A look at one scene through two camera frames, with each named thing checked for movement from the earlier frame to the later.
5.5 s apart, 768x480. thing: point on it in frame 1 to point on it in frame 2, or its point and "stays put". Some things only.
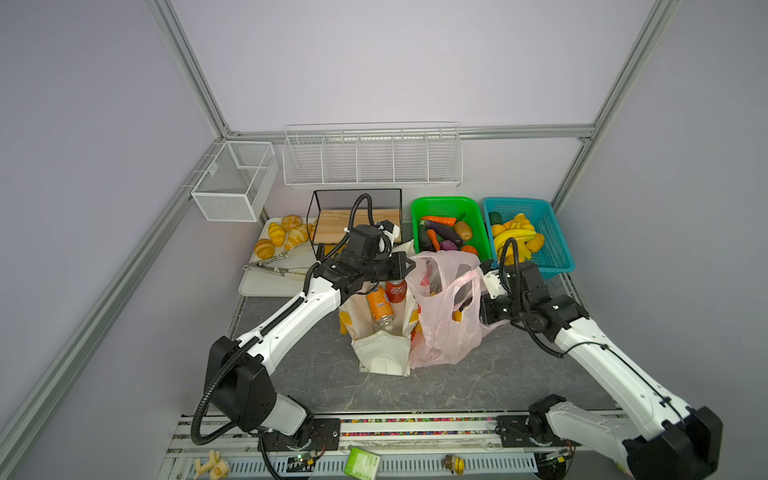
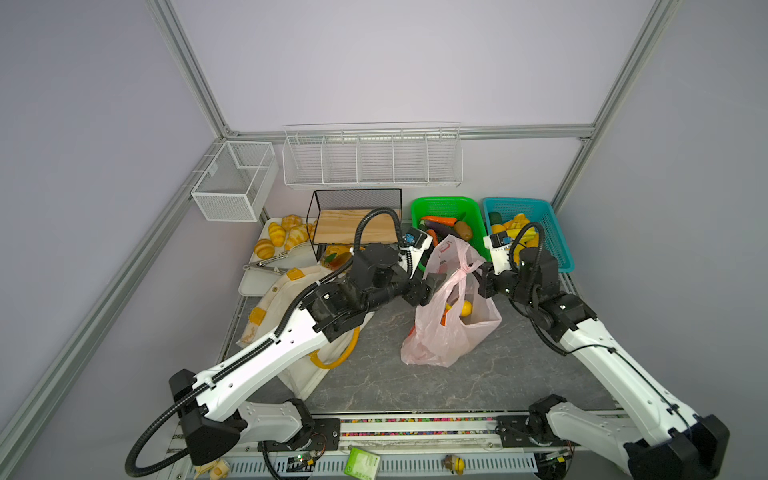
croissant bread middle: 277,234 stays put
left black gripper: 397,259 to 420,293
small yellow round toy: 455,464 stays put
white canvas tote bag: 380,350 to 307,377
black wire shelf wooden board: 333,212 stays put
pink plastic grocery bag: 448,327 stays put
